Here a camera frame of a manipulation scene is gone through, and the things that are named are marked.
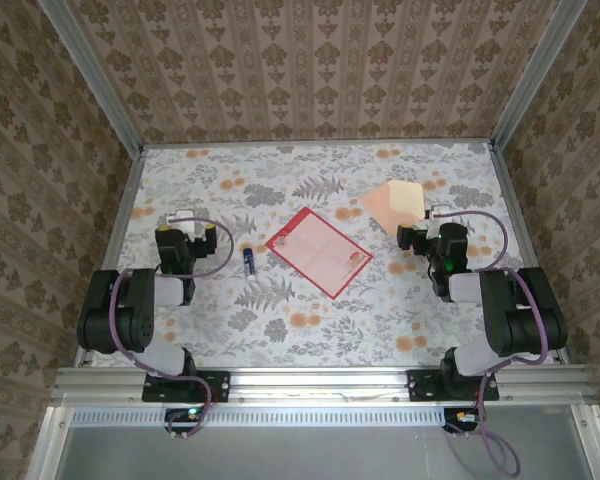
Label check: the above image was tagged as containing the slotted white cable duct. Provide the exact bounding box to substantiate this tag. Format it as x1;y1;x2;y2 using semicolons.
68;407;451;429

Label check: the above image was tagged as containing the grey metal panel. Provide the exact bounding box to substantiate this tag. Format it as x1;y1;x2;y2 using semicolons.
27;404;600;480

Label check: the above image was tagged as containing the pink letter with red border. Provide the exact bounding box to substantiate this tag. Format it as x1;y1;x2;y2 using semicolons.
264;206;375;301

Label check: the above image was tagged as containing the long aluminium base rail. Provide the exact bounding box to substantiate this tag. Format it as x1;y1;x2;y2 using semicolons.
49;363;600;407

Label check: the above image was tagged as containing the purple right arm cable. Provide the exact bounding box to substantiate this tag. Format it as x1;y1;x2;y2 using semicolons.
429;209;551;477

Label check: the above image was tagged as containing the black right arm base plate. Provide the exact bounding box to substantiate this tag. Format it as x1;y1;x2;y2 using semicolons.
407;368;501;403

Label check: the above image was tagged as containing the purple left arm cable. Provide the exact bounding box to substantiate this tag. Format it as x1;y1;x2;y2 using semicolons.
108;212;235;441

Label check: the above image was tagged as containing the aluminium frame post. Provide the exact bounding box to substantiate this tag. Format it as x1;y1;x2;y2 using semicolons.
489;0;590;151
36;0;147;157

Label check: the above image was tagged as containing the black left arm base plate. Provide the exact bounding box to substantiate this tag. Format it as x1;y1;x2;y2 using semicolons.
142;369;231;404

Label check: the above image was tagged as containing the short aluminium table edge rail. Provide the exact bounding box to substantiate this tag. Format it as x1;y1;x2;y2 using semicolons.
139;138;494;150

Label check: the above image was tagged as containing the floral patterned table cover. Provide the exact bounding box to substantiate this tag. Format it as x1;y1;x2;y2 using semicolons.
88;143;556;369

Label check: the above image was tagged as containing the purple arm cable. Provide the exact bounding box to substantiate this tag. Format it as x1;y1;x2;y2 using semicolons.
108;212;235;441
429;209;551;477

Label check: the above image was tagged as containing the aluminium table side rail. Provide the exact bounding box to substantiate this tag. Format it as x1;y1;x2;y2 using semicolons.
487;142;571;364
74;147;149;369

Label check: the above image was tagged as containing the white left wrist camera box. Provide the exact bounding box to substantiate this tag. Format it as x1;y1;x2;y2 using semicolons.
165;209;197;236

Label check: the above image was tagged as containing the peach paper envelope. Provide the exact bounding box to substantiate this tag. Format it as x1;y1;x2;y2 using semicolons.
357;179;426;237

